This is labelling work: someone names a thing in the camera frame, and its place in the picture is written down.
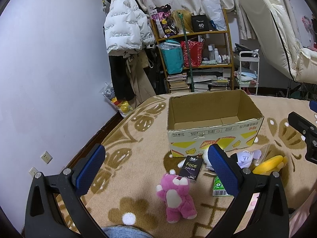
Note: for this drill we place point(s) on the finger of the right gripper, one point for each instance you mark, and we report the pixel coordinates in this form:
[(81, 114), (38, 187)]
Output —
[(302, 125)]

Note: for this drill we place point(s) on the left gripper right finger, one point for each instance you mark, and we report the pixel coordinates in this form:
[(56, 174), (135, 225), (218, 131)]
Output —
[(270, 215)]

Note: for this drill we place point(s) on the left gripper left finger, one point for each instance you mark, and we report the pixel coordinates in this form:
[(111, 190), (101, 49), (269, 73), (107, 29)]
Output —
[(43, 217)]

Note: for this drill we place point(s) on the yellow bear plush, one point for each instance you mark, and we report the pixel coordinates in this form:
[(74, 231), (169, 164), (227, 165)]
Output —
[(275, 163)]

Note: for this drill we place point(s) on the green tissue pack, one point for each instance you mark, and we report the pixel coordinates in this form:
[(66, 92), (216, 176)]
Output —
[(218, 188)]

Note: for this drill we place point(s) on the lavender round plush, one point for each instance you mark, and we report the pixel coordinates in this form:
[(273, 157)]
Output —
[(246, 158)]

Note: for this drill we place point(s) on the white black penguin plush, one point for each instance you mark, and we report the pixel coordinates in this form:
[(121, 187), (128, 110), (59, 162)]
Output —
[(207, 161)]

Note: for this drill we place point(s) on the black Face tissue pack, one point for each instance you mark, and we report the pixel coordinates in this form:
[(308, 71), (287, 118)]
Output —
[(191, 168)]

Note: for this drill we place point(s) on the pink bear plush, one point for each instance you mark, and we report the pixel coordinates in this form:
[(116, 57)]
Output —
[(173, 190)]

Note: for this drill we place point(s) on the blue jeans knee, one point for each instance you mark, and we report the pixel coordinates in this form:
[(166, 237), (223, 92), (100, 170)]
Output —
[(125, 232)]

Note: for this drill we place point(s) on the open cardboard box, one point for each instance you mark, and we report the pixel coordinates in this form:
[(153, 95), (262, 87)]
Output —
[(196, 121)]

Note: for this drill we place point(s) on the white rolling cart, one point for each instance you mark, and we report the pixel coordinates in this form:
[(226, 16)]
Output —
[(248, 70)]

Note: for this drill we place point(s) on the cream upright mattress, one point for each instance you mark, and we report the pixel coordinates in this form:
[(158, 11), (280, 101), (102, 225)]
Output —
[(278, 42)]

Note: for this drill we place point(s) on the right pile of books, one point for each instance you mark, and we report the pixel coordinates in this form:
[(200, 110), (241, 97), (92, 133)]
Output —
[(209, 79)]

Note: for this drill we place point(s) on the wooden bookshelf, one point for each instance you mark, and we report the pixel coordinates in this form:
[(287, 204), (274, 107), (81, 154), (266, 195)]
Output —
[(227, 46)]

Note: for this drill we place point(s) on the plastic bag with toys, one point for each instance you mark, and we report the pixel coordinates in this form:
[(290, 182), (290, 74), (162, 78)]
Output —
[(122, 106)]

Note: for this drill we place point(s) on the left stack of books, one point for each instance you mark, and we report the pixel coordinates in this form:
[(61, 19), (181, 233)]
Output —
[(177, 83)]

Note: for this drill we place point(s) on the red patterned bag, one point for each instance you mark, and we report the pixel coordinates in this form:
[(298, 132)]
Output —
[(196, 49)]

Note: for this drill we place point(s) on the black box marked 40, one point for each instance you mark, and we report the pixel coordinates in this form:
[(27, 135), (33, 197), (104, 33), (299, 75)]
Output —
[(200, 23)]

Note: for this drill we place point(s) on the teal bag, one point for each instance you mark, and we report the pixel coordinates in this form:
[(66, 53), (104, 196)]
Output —
[(173, 56)]

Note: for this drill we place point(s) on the green pole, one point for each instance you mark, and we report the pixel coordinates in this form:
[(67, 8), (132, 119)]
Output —
[(180, 16)]

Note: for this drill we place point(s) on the beige trench coat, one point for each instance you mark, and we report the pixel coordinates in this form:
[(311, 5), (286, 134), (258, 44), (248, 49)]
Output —
[(139, 81)]

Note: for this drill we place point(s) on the white puffer jacket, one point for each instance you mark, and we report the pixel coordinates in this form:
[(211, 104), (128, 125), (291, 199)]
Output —
[(127, 29)]

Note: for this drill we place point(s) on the lower wall socket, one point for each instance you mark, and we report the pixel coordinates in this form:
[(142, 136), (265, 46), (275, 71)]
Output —
[(33, 171)]

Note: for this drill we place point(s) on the wall socket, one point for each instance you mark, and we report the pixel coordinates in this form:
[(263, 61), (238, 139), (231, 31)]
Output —
[(46, 157), (33, 171)]

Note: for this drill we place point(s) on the upper wall socket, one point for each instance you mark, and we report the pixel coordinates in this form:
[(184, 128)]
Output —
[(46, 157)]

